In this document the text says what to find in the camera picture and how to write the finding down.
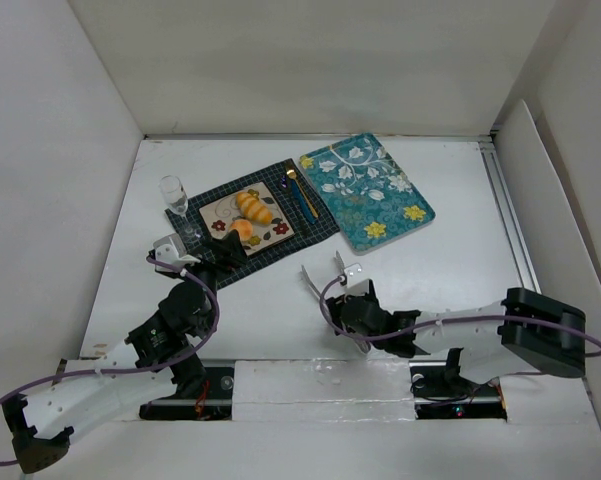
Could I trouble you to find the round orange bread roll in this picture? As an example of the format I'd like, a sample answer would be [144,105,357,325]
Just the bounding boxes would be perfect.
[229,218,254,242]

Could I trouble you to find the metal tongs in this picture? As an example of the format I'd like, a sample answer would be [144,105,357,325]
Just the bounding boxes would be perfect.
[300,264,371,355]

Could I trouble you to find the striped orange bread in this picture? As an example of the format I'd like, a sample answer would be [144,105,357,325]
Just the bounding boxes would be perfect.
[235,191,273,226]

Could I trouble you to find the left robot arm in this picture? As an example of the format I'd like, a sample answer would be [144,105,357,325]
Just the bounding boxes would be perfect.
[1,230,247,474]

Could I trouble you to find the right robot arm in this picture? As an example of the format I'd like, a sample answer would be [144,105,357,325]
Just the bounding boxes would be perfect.
[320,283,586,384]

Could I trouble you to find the square floral ceramic plate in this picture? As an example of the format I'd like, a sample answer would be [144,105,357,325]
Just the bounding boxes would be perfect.
[199,182,296,257]

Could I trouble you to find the clear wine glass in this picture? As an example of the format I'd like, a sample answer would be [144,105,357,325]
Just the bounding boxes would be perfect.
[158,175,202,242]

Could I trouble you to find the dark checked placemat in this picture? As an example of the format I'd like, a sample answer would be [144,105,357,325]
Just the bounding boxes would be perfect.
[165,159,339,288]

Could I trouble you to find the dark metallic spoon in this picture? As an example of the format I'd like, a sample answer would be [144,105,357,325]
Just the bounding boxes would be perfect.
[280,175,307,221]

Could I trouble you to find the blue knife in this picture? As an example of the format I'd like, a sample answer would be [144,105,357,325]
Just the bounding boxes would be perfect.
[290,179,317,225]

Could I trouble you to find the teal floral tray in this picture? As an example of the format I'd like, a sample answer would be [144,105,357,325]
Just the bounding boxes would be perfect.
[298,133,436,254]

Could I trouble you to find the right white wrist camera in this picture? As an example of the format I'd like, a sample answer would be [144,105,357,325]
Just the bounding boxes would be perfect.
[341,263,371,296]

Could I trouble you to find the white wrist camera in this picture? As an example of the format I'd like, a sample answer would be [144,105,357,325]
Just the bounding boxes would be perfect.
[148,233,201,269]
[341,263,371,296]

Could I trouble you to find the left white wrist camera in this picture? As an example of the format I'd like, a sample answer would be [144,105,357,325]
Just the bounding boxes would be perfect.
[148,233,201,269]

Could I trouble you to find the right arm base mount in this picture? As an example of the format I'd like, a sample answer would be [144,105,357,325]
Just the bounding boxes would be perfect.
[409,361,507,421]

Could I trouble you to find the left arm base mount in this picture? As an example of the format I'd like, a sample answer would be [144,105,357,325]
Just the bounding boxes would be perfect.
[138,361,235,422]

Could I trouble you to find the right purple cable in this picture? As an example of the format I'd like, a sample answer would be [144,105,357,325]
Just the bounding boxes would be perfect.
[319,274,601,357]

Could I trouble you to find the purple cable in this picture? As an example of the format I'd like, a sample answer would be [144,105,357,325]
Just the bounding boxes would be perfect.
[0,257,221,469]
[319,274,601,357]

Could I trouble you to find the aluminium frame rail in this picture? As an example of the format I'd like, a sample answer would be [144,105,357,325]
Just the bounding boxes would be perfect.
[478,136,542,294]

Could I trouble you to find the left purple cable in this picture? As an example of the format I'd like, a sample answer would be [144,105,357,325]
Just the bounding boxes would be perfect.
[0,257,221,469]

